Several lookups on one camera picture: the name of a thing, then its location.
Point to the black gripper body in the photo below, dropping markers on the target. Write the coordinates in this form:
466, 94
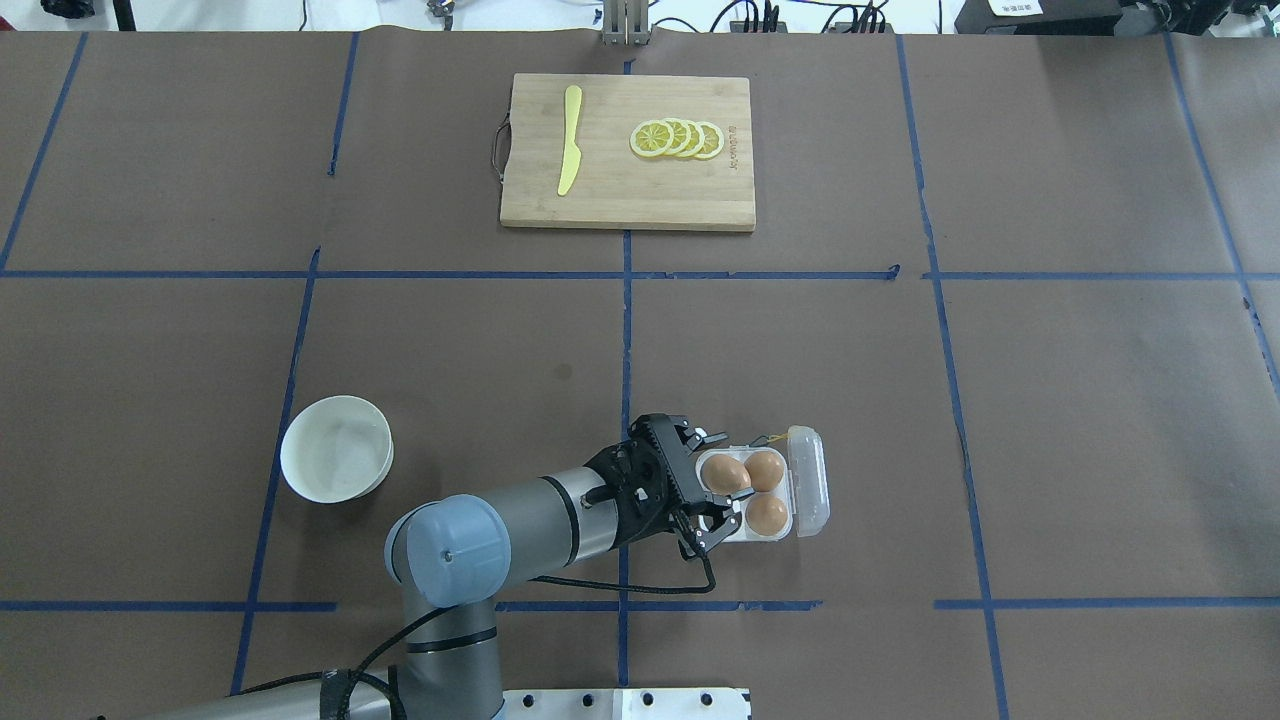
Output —
622, 513

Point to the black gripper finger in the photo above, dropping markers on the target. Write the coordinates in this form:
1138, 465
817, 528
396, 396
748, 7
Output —
702, 525
697, 439

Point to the brown egg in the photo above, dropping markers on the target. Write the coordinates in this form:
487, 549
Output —
725, 475
766, 470
767, 515

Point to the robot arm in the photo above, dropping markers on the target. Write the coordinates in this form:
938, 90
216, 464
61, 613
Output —
451, 558

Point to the clear plastic egg box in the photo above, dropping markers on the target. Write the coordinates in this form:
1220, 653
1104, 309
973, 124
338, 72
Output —
804, 488

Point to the wooden cutting board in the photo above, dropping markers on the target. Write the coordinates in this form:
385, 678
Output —
616, 190

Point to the lemon slice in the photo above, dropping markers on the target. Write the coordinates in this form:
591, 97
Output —
652, 139
681, 136
712, 141
694, 138

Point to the yellow plastic knife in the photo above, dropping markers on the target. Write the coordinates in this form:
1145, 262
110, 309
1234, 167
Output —
571, 152

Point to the white bowl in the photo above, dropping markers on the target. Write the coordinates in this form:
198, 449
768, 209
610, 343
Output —
336, 450

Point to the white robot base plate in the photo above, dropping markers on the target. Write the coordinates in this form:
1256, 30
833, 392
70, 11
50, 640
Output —
628, 703

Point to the aluminium frame post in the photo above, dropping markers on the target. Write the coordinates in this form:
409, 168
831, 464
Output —
626, 23

